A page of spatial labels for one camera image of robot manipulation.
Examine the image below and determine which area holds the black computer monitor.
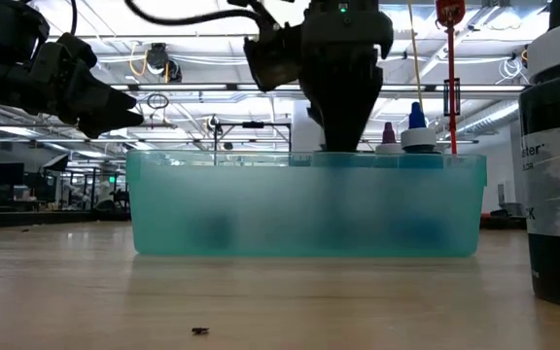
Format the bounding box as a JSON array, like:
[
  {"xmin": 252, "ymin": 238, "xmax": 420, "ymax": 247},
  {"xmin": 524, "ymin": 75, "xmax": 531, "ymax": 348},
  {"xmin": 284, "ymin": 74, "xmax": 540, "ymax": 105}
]
[{"xmin": 0, "ymin": 162, "xmax": 25, "ymax": 187}]

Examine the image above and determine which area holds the large blue food coloring bottle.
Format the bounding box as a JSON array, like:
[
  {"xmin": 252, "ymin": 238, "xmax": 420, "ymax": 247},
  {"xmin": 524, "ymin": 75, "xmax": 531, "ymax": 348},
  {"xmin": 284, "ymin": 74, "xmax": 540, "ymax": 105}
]
[{"xmin": 400, "ymin": 100, "xmax": 438, "ymax": 156}]

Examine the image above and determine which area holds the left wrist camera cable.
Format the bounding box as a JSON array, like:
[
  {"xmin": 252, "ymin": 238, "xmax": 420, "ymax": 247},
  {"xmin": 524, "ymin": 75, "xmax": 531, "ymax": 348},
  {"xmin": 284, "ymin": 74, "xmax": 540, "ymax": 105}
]
[{"xmin": 68, "ymin": 0, "xmax": 80, "ymax": 36}]

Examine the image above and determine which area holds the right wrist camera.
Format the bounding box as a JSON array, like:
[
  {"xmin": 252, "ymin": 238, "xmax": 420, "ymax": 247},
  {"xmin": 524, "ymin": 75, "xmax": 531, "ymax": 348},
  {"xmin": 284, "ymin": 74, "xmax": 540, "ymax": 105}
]
[{"xmin": 243, "ymin": 21, "xmax": 306, "ymax": 93}]

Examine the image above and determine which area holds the black ceiling cable reel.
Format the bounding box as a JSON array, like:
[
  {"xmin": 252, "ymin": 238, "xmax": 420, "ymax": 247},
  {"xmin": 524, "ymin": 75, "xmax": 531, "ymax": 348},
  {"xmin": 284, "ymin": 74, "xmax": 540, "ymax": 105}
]
[
  {"xmin": 165, "ymin": 60, "xmax": 184, "ymax": 84},
  {"xmin": 145, "ymin": 42, "xmax": 170, "ymax": 70}
]

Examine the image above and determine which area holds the large purple food coloring bottle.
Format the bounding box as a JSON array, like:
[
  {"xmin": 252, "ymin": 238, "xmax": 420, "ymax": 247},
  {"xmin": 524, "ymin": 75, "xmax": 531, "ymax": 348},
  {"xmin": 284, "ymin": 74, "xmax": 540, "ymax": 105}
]
[{"xmin": 374, "ymin": 121, "xmax": 404, "ymax": 156}]

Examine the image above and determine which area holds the teal translucent plastic bin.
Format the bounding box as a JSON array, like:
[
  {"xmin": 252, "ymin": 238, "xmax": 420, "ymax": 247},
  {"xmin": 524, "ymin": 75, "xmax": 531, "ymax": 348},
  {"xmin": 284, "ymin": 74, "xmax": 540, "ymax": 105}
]
[{"xmin": 124, "ymin": 149, "xmax": 488, "ymax": 259}]

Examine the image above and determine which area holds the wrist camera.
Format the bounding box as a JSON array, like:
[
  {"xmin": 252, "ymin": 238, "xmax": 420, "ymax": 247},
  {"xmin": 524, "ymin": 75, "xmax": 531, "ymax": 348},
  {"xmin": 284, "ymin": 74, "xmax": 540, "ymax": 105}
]
[
  {"xmin": 0, "ymin": 0, "xmax": 52, "ymax": 55},
  {"xmin": 243, "ymin": 21, "xmax": 306, "ymax": 93}
]

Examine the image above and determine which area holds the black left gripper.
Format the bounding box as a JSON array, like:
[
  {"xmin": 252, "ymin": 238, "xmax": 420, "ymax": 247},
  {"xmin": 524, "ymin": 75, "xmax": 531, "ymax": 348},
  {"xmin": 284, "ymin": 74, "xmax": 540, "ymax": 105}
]
[{"xmin": 0, "ymin": 32, "xmax": 144, "ymax": 140}]

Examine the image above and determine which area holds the yellow hanging cord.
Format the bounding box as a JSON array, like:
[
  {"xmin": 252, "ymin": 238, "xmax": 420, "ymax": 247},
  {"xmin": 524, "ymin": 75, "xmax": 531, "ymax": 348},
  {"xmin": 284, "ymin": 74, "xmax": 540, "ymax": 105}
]
[{"xmin": 407, "ymin": 0, "xmax": 427, "ymax": 113}]

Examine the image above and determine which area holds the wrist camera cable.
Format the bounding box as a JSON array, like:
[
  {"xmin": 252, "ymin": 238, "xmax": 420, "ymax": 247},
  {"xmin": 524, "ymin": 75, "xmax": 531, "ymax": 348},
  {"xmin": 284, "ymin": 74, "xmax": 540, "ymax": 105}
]
[
  {"xmin": 122, "ymin": 0, "xmax": 281, "ymax": 26},
  {"xmin": 68, "ymin": 0, "xmax": 80, "ymax": 36}
]

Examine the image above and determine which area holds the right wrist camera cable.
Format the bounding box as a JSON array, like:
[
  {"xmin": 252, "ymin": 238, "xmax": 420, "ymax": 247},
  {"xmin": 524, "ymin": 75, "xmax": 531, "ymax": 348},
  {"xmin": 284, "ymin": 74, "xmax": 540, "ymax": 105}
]
[{"xmin": 122, "ymin": 0, "xmax": 281, "ymax": 26}]

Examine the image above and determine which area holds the black aluminium table frame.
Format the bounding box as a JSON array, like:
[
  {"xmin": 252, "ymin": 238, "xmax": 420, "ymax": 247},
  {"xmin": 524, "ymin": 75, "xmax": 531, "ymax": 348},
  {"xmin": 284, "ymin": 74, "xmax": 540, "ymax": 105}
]
[{"xmin": 0, "ymin": 207, "xmax": 133, "ymax": 231}]

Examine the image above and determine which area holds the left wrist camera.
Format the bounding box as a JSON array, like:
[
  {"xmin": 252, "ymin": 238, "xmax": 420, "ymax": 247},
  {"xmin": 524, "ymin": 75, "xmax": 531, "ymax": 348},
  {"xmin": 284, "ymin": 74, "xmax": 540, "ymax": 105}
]
[{"xmin": 0, "ymin": 0, "xmax": 52, "ymax": 55}]

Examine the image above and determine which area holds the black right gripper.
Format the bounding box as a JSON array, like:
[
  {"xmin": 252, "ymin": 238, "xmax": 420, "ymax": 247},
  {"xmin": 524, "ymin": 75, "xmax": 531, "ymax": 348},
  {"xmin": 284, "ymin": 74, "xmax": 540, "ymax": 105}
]
[{"xmin": 301, "ymin": 0, "xmax": 394, "ymax": 153}]

